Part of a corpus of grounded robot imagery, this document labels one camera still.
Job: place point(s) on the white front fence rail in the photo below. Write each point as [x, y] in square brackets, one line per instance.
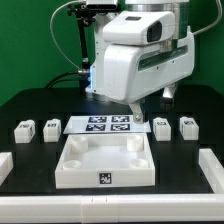
[112, 209]

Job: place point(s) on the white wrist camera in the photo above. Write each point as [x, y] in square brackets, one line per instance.
[140, 28]

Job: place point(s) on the black camera pole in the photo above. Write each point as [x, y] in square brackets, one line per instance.
[84, 19]

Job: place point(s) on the white left fence piece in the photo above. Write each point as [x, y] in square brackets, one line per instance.
[6, 165]

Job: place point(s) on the grey camera on pole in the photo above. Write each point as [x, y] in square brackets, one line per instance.
[103, 5]

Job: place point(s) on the white square table top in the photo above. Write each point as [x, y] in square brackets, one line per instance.
[105, 160]

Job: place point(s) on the white marker sheet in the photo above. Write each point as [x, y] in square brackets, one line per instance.
[105, 124]

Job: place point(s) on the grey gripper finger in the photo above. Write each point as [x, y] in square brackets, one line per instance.
[167, 98]
[137, 112]

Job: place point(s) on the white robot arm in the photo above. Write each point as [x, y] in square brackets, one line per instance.
[178, 7]

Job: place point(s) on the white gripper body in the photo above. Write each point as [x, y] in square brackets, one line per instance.
[131, 72]

